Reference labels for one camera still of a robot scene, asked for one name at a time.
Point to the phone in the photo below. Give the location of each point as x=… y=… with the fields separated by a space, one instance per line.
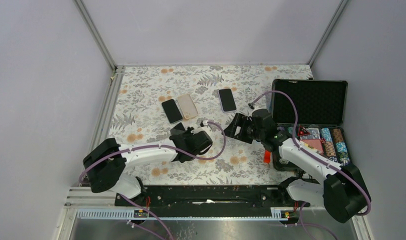
x=227 y=100
x=172 y=111

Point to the phone in lavender case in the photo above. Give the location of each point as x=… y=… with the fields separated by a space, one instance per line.
x=227 y=100

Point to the beige phone case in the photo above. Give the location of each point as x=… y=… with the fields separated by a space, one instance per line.
x=187 y=106

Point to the black poker chip case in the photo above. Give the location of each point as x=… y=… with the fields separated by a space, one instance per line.
x=318 y=108

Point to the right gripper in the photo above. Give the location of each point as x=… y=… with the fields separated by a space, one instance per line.
x=241 y=120

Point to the floral tablecloth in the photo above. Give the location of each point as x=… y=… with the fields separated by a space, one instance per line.
x=139 y=119

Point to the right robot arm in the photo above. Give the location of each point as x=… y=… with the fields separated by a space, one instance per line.
x=340 y=189

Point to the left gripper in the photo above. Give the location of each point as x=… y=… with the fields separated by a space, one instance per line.
x=187 y=132

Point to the red plastic piece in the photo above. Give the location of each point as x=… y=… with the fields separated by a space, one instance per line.
x=267 y=157

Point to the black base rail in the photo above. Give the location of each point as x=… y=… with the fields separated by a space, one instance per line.
x=207 y=201

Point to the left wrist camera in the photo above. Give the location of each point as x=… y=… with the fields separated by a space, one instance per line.
x=203 y=126

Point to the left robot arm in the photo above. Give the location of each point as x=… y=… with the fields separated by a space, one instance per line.
x=106 y=165

